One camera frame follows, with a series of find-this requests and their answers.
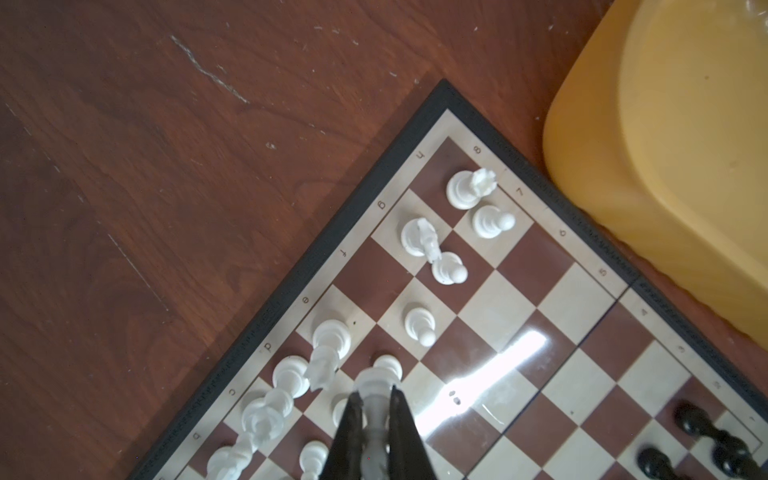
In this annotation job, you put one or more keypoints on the white chess piece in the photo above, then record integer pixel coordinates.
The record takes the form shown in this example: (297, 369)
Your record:
(374, 386)

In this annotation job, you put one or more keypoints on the white chess pawn on board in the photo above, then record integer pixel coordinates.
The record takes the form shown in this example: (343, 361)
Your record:
(489, 221)

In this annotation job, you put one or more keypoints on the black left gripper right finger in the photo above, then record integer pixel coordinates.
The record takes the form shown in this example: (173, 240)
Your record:
(407, 457)

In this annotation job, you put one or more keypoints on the white chess knight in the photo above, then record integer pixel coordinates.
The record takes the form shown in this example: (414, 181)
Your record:
(420, 239)

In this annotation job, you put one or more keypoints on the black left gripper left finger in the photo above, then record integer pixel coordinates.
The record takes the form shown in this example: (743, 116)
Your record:
(344, 458)

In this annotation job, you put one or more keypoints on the yellow plastic bin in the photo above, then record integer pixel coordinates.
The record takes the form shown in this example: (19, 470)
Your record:
(659, 133)

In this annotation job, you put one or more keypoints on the white chess rook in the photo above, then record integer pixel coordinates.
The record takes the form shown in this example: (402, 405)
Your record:
(467, 188)

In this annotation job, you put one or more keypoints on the folding chess board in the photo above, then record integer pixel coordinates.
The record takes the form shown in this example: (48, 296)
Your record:
(555, 359)

